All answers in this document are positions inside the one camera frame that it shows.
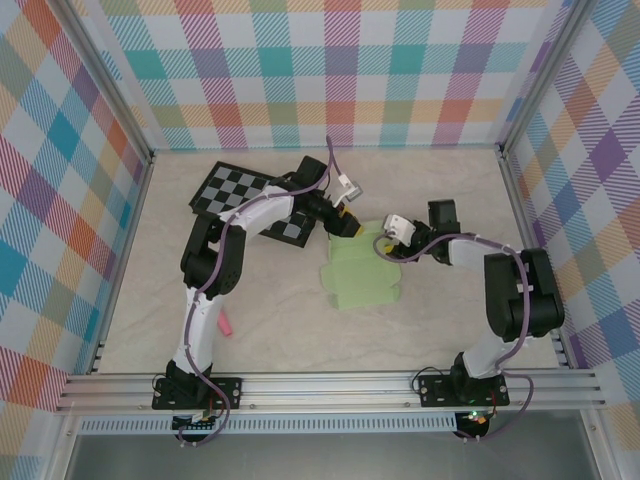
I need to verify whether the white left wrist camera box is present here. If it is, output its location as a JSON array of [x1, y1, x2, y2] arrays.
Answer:
[[335, 174, 364, 204]]

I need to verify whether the light green paper box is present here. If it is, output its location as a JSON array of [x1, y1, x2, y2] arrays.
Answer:
[[319, 217, 404, 312]]

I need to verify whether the small lit circuit board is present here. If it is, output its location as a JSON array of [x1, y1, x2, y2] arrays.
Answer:
[[457, 409, 494, 432]]

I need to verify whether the black grey chessboard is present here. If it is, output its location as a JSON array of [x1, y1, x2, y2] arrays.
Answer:
[[188, 160, 317, 250]]

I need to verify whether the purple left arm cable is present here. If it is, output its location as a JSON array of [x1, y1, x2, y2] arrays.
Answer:
[[174, 134, 351, 447]]

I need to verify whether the grey metal panel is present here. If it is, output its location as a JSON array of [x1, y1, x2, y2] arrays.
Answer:
[[64, 433, 601, 480]]

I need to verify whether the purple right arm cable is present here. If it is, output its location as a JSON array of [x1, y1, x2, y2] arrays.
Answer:
[[382, 227, 535, 444]]

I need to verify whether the slotted grey cable duct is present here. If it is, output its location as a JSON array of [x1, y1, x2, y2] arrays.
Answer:
[[79, 417, 459, 435]]

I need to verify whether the long aluminium mounting rail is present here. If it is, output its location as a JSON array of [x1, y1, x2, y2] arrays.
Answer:
[[54, 369, 606, 414]]

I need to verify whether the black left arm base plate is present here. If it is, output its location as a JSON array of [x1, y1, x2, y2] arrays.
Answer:
[[152, 377, 244, 411]]

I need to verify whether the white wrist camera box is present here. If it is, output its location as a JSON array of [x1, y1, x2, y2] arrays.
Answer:
[[335, 174, 364, 204], [382, 213, 416, 246]]

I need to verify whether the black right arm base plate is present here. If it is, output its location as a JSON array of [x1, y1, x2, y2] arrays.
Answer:
[[417, 374, 511, 409]]

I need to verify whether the small green circuit board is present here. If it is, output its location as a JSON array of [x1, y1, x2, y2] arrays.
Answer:
[[172, 409, 222, 434]]

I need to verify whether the aluminium frame post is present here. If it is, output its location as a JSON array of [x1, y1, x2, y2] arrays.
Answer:
[[497, 0, 596, 156], [49, 0, 154, 164]]

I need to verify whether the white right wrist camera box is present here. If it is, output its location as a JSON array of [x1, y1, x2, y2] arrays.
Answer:
[[382, 213, 416, 246]]

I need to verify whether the aluminium side rail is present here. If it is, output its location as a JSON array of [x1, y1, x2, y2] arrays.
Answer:
[[88, 152, 154, 376], [499, 149, 574, 371]]

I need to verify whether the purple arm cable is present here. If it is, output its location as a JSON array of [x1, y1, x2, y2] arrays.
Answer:
[[174, 134, 351, 447], [382, 227, 535, 444]]

